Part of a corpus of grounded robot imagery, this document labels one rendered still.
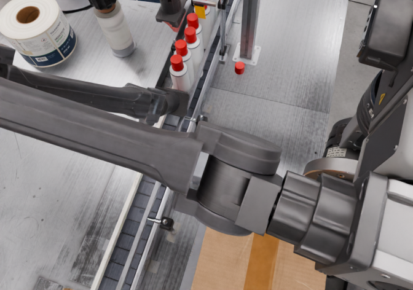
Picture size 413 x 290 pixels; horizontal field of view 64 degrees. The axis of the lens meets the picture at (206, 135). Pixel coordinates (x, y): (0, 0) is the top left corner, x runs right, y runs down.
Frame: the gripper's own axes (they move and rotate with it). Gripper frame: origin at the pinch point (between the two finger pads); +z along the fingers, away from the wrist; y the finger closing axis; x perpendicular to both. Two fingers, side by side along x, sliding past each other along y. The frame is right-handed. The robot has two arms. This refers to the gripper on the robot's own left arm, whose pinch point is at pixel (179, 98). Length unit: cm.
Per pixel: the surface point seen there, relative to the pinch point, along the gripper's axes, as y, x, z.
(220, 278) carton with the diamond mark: -25, 25, -43
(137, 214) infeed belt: 1.2, 31.8, -17.4
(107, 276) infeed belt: 3, 46, -27
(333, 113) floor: -66, 5, 113
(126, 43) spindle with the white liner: 24.1, -12.8, 10.4
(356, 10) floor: -72, -65, 167
